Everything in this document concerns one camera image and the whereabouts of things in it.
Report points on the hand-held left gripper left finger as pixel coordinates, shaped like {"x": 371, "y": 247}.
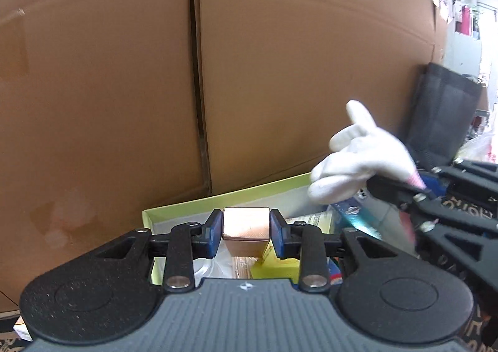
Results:
{"x": 216, "y": 233}

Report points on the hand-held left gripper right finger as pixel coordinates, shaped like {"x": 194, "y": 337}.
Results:
{"x": 276, "y": 233}

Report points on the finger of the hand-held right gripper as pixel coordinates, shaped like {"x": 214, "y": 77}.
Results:
{"x": 393, "y": 188}
{"x": 470, "y": 173}

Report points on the copper coloured box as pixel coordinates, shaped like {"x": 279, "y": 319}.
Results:
{"x": 245, "y": 225}

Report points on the white glove with pink cuff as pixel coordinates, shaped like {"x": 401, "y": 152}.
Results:
{"x": 362, "y": 157}

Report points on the light green shoebox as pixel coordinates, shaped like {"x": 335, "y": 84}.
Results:
{"x": 147, "y": 219}

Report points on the clear plastic cup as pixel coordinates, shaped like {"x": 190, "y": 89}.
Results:
{"x": 206, "y": 268}

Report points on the clear plastic bag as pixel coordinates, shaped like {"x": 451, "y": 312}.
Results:
{"x": 243, "y": 266}

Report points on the blue face mask box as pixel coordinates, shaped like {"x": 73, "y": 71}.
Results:
{"x": 358, "y": 217}

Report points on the black fabric bag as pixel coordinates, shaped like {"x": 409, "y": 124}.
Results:
{"x": 439, "y": 114}

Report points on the large plain cardboard sheet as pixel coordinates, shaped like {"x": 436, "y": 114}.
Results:
{"x": 311, "y": 44}

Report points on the large cardboard sheet with label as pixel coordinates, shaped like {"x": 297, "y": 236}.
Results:
{"x": 97, "y": 103}

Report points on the letter patterned black rug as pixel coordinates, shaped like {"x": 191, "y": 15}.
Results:
{"x": 7, "y": 341}

